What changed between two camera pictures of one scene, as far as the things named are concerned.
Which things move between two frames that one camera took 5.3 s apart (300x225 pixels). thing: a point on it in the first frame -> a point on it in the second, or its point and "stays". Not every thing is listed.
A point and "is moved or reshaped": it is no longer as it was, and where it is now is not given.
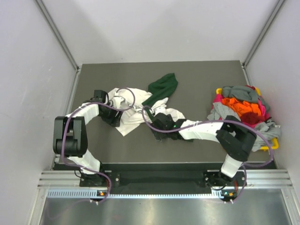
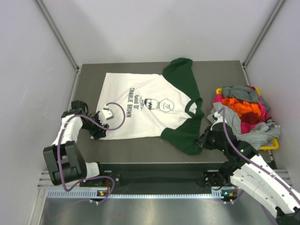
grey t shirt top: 243,93 stays
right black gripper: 157,136 -> 202,140
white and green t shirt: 139,107 is moved or reshaped
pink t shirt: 265,117 stays
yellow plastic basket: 219,90 stays
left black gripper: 114,121 -> 97,133
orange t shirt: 241,107 stays
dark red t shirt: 251,118 stays
